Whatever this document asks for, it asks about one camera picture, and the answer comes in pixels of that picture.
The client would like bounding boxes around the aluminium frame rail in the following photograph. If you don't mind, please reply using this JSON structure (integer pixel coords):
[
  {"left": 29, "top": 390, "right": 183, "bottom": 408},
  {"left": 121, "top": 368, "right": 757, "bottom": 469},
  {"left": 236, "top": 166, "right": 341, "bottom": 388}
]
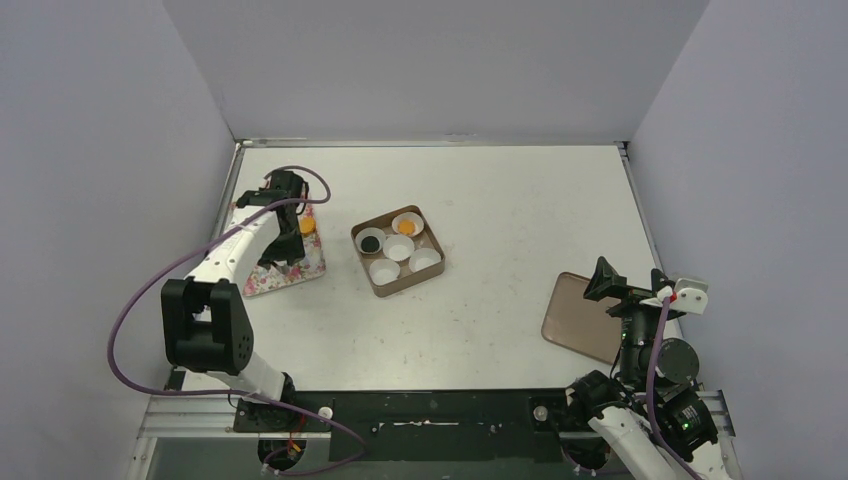
[{"left": 135, "top": 390, "right": 737, "bottom": 440}]

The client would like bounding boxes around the white paper cup centre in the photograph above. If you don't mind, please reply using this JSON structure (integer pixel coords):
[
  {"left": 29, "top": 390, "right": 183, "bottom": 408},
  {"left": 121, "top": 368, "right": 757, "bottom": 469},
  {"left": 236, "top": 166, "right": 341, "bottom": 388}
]
[{"left": 382, "top": 234, "right": 416, "bottom": 263}]

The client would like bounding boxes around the orange round cookie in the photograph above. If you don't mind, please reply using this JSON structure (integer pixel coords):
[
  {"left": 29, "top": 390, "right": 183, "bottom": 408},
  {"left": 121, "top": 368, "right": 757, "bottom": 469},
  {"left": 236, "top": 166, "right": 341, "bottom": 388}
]
[
  {"left": 397, "top": 219, "right": 417, "bottom": 237},
  {"left": 299, "top": 217, "right": 316, "bottom": 236}
]

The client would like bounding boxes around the black round cookie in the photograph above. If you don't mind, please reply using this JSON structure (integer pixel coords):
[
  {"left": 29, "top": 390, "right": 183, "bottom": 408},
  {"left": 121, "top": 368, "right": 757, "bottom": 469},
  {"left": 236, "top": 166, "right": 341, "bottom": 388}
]
[{"left": 360, "top": 235, "right": 382, "bottom": 255}]

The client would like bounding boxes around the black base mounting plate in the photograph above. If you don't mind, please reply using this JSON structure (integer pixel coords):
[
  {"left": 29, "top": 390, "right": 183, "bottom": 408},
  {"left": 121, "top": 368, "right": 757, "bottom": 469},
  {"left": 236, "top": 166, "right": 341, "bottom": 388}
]
[{"left": 231, "top": 390, "right": 637, "bottom": 465}]

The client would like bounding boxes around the white paper cup right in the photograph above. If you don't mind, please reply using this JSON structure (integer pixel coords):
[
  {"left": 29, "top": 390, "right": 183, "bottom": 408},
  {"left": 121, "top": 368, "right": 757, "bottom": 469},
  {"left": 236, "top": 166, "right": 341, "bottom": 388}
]
[{"left": 408, "top": 248, "right": 442, "bottom": 273}]

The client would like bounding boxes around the brown box lid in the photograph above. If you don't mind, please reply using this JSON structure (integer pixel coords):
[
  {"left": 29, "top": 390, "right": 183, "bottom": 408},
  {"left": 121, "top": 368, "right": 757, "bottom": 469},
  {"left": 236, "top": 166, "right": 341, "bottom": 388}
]
[{"left": 541, "top": 272, "right": 621, "bottom": 365}]

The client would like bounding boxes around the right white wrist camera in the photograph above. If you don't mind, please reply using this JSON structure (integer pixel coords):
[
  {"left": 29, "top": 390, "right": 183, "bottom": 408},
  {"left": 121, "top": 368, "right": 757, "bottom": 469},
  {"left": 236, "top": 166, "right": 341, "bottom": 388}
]
[{"left": 656, "top": 277, "right": 709, "bottom": 315}]

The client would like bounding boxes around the white paper cup back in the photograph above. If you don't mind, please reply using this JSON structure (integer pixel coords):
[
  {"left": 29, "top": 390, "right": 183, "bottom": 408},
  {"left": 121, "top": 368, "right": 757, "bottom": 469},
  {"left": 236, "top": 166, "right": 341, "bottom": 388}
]
[{"left": 391, "top": 211, "right": 426, "bottom": 238}]

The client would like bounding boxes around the white paper cup front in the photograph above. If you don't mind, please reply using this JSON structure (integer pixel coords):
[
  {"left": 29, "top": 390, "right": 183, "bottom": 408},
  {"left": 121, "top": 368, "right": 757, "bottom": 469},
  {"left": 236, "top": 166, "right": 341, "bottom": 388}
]
[{"left": 368, "top": 259, "right": 401, "bottom": 286}]

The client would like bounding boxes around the white paper cup left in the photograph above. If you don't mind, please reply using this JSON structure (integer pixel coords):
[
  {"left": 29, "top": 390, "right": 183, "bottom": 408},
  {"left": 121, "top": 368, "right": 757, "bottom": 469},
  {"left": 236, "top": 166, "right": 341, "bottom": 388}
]
[{"left": 354, "top": 227, "right": 387, "bottom": 255}]

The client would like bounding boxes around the floral cookie tray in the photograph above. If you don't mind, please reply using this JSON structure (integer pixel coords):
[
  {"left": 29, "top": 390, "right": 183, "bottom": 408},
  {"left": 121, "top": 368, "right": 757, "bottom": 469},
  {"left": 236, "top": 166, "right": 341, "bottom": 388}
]
[{"left": 242, "top": 205, "right": 326, "bottom": 297}]

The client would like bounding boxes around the white paper cup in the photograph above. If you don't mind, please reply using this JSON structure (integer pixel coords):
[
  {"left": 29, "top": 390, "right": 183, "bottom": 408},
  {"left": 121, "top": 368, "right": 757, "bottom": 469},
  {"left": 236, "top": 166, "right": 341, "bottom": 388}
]
[
  {"left": 408, "top": 248, "right": 442, "bottom": 273},
  {"left": 368, "top": 259, "right": 401, "bottom": 286},
  {"left": 354, "top": 227, "right": 387, "bottom": 255},
  {"left": 382, "top": 234, "right": 416, "bottom": 263},
  {"left": 391, "top": 211, "right": 426, "bottom": 238}
]

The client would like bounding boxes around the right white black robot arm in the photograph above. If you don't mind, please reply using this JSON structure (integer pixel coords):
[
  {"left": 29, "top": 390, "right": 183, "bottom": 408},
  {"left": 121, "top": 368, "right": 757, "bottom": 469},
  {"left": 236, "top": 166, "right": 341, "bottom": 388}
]
[{"left": 565, "top": 257, "right": 730, "bottom": 479}]

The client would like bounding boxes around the brown square cookie box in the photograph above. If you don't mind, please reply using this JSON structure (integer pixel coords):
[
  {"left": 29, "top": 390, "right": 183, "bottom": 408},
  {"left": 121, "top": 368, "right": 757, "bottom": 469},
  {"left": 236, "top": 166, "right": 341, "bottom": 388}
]
[{"left": 350, "top": 205, "right": 447, "bottom": 298}]

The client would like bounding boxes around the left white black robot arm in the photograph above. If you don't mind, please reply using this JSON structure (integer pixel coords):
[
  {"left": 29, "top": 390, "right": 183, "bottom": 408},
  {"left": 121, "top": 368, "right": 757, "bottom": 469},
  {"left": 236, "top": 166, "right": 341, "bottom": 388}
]
[{"left": 161, "top": 169, "right": 308, "bottom": 430}]

